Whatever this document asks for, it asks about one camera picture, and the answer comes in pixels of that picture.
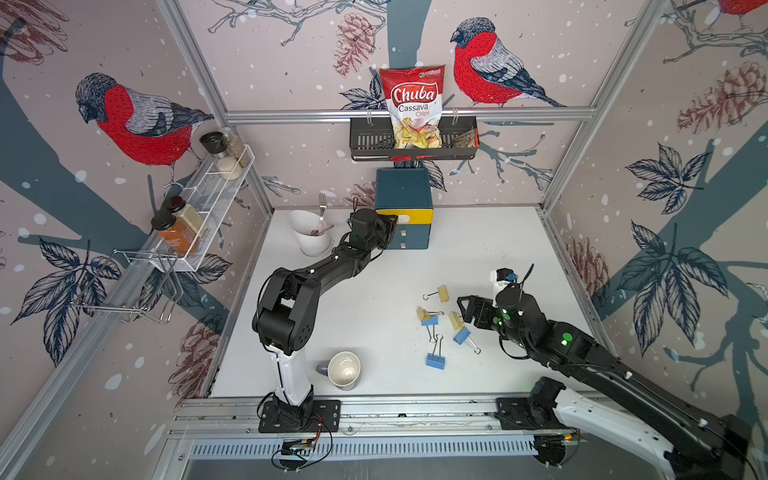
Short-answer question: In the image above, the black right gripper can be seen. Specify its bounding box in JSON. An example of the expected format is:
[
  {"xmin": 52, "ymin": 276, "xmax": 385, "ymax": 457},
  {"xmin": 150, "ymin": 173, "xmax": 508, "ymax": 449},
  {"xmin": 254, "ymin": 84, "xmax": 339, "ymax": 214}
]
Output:
[{"xmin": 454, "ymin": 296, "xmax": 532, "ymax": 354}]

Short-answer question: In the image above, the blue binder clip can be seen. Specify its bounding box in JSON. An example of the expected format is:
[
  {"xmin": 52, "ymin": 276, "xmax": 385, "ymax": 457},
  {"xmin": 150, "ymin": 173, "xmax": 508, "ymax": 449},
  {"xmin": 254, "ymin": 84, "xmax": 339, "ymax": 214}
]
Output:
[
  {"xmin": 425, "ymin": 334, "xmax": 446, "ymax": 370},
  {"xmin": 453, "ymin": 327, "xmax": 482, "ymax": 355},
  {"xmin": 421, "ymin": 316, "xmax": 439, "ymax": 343}
]

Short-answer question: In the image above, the teal drawer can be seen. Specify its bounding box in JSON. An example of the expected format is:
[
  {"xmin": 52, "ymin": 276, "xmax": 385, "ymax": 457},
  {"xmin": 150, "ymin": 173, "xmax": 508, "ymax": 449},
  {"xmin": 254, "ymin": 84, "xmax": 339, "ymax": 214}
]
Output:
[{"xmin": 396, "ymin": 224, "xmax": 431, "ymax": 241}]

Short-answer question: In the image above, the yellow top drawer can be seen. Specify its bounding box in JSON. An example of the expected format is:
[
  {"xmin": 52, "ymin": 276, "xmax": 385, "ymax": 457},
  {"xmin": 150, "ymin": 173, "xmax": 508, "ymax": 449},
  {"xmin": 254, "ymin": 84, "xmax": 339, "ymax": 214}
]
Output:
[{"xmin": 376, "ymin": 208, "xmax": 434, "ymax": 225}]

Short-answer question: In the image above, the blue binder clip front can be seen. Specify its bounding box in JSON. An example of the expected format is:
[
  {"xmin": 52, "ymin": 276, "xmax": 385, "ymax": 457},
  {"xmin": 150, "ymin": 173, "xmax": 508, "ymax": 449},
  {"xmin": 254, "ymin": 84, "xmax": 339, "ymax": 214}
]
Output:
[{"xmin": 425, "ymin": 334, "xmax": 446, "ymax": 370}]

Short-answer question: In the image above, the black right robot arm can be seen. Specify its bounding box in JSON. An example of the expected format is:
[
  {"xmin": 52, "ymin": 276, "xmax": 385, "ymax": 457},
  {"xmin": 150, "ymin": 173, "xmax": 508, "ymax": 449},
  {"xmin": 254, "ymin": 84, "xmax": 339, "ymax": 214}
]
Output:
[{"xmin": 457, "ymin": 281, "xmax": 756, "ymax": 479}]

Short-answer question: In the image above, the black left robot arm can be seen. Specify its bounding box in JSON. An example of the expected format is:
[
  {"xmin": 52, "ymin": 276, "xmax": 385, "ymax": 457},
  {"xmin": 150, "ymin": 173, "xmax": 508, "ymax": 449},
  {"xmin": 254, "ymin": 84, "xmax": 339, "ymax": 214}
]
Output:
[{"xmin": 252, "ymin": 208, "xmax": 398, "ymax": 424}]

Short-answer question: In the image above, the yellow binder clip right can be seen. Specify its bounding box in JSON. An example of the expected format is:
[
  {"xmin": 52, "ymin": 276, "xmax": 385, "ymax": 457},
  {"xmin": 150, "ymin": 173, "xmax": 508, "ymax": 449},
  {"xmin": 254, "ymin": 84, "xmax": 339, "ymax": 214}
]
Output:
[{"xmin": 448, "ymin": 311, "xmax": 465, "ymax": 332}]

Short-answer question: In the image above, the yellow binder clip far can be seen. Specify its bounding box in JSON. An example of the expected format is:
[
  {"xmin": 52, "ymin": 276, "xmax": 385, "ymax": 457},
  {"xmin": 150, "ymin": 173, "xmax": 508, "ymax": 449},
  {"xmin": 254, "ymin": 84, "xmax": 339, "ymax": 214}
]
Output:
[{"xmin": 422, "ymin": 285, "xmax": 450, "ymax": 303}]

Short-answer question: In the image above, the teal mini drawer cabinet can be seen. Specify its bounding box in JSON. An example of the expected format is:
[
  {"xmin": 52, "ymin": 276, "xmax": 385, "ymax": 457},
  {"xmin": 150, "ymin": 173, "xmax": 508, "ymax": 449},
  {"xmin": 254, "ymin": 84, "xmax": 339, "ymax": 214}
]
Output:
[{"xmin": 374, "ymin": 168, "xmax": 434, "ymax": 250}]

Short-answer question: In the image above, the metal fork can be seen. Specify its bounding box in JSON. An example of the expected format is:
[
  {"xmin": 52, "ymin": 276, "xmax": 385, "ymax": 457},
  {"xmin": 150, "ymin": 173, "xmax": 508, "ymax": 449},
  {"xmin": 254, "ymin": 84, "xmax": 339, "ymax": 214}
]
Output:
[{"xmin": 311, "ymin": 192, "xmax": 328, "ymax": 236}]

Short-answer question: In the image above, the white utensil cup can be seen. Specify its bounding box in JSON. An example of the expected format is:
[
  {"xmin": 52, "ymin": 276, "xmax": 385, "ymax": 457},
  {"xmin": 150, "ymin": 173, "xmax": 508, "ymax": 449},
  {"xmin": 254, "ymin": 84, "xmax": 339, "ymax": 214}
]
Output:
[{"xmin": 289, "ymin": 210, "xmax": 331, "ymax": 257}]

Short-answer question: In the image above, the white and purple mug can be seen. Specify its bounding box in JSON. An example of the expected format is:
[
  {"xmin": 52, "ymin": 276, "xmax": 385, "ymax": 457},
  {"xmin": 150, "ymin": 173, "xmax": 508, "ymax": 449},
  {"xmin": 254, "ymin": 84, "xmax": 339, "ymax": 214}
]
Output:
[{"xmin": 316, "ymin": 351, "xmax": 362, "ymax": 390}]

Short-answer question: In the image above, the red cassava chips bag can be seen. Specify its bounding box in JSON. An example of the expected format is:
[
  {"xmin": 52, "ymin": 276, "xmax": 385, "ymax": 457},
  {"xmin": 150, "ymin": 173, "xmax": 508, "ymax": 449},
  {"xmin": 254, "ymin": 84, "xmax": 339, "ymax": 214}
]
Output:
[{"xmin": 379, "ymin": 65, "xmax": 445, "ymax": 149}]

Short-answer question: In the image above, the clear spice jar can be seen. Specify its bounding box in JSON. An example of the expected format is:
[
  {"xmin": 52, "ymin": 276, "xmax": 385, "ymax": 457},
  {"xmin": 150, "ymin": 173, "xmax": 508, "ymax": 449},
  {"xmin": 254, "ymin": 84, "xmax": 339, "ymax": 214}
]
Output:
[{"xmin": 221, "ymin": 127, "xmax": 249, "ymax": 167}]

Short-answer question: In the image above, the white spice jar black lid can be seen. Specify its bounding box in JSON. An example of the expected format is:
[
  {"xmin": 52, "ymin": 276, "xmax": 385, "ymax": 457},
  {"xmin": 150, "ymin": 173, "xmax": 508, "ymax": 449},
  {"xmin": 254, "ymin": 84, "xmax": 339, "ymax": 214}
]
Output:
[{"xmin": 199, "ymin": 131, "xmax": 243, "ymax": 181}]

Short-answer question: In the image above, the orange spice jar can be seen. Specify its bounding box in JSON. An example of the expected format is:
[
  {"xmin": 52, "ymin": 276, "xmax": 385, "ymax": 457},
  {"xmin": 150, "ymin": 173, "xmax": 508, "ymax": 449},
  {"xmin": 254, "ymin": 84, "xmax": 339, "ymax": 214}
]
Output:
[{"xmin": 151, "ymin": 210, "xmax": 197, "ymax": 256}]

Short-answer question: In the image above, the beige spice jar black lid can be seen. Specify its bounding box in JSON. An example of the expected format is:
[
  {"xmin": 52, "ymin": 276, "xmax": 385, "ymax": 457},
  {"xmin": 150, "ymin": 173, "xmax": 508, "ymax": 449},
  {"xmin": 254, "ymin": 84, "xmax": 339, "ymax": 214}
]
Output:
[{"xmin": 162, "ymin": 195, "xmax": 205, "ymax": 236}]

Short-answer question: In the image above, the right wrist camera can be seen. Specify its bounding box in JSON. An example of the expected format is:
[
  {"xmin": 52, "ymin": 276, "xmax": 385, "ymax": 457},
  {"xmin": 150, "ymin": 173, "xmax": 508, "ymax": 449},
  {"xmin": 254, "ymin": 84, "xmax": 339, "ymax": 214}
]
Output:
[{"xmin": 490, "ymin": 268, "xmax": 517, "ymax": 293}]

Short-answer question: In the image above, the black wire wall basket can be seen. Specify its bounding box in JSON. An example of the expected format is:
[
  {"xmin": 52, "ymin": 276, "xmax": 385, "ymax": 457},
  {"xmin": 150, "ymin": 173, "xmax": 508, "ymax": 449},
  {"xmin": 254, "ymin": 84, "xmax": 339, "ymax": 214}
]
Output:
[{"xmin": 349, "ymin": 117, "xmax": 479, "ymax": 162}]

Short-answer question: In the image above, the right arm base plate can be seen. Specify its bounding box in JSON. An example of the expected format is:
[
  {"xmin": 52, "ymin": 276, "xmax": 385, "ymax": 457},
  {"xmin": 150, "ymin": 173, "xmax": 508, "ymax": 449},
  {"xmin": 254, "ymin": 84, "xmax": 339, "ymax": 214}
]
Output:
[{"xmin": 492, "ymin": 397, "xmax": 576, "ymax": 434}]

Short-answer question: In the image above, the white wire spice rack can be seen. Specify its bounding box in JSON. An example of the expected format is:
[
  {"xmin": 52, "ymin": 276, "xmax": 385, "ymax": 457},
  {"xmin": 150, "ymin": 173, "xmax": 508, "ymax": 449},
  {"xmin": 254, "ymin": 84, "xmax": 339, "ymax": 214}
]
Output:
[{"xmin": 150, "ymin": 147, "xmax": 255, "ymax": 272}]

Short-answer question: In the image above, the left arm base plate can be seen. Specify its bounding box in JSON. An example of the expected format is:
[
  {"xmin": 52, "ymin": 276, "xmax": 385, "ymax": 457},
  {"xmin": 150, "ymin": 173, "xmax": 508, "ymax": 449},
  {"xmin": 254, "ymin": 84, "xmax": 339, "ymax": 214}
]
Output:
[{"xmin": 258, "ymin": 397, "xmax": 341, "ymax": 433}]

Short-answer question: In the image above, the small electronics board with wires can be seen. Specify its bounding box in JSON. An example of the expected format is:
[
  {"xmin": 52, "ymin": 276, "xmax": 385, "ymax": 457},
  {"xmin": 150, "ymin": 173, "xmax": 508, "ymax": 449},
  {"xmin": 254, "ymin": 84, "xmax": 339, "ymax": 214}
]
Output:
[{"xmin": 270, "ymin": 432, "xmax": 334, "ymax": 473}]

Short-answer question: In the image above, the metal wire rack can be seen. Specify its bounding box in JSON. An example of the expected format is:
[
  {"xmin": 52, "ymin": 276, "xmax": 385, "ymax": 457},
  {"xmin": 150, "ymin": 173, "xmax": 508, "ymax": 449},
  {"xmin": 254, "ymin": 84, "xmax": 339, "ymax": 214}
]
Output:
[{"xmin": 69, "ymin": 249, "xmax": 184, "ymax": 325}]

